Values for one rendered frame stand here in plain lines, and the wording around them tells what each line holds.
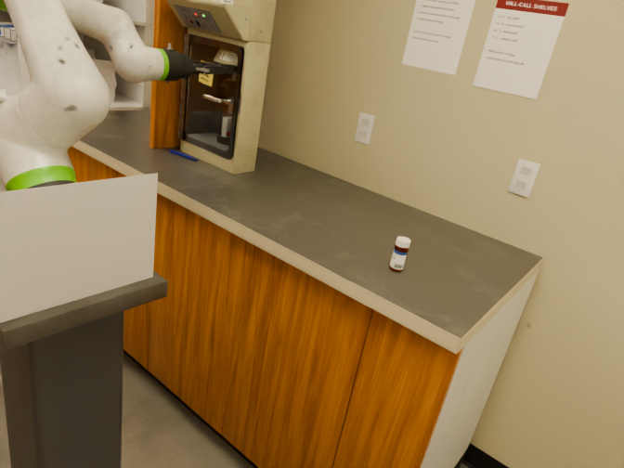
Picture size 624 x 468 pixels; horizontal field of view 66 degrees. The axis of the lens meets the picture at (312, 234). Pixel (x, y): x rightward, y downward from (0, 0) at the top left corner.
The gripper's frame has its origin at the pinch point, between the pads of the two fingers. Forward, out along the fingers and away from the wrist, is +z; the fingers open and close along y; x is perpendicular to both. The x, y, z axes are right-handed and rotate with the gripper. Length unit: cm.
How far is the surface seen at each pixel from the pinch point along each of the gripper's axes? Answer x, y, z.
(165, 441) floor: 131, -23, -32
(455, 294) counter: 37, -100, -7
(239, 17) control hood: -16.9, -4.6, -0.5
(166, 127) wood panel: 28.7, 32.3, 1.5
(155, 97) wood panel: 17.0, 32.5, -4.1
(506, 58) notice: -19, -76, 48
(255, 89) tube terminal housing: 5.8, -4.7, 11.1
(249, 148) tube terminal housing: 27.3, -4.7, 11.4
